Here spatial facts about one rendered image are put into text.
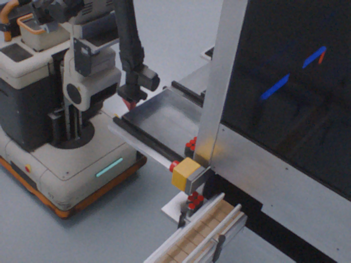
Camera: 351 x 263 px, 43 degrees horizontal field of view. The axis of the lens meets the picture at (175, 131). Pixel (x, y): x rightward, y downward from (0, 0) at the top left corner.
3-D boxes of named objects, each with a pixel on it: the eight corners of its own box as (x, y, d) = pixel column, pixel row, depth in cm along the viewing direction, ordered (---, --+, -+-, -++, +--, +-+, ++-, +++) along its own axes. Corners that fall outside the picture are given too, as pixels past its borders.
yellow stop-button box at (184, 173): (202, 183, 140) (206, 168, 135) (188, 196, 136) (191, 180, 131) (184, 170, 143) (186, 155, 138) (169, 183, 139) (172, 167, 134)
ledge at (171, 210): (218, 213, 144) (219, 210, 143) (194, 238, 136) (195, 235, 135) (185, 190, 150) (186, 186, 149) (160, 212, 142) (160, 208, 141)
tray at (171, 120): (233, 135, 170) (235, 128, 168) (190, 170, 155) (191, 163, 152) (166, 94, 185) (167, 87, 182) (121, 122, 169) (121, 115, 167)
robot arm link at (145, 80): (136, 44, 156) (120, 58, 151) (163, 57, 152) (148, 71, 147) (138, 70, 165) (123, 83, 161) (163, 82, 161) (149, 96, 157)
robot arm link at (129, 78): (132, 59, 161) (122, 66, 157) (148, 67, 158) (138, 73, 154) (131, 74, 165) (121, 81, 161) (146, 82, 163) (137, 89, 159)
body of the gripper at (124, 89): (136, 105, 163) (137, 89, 158) (116, 92, 167) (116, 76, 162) (148, 97, 166) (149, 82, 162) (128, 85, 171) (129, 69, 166)
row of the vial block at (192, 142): (217, 133, 170) (219, 124, 167) (187, 156, 159) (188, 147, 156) (212, 130, 171) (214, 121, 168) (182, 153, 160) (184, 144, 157)
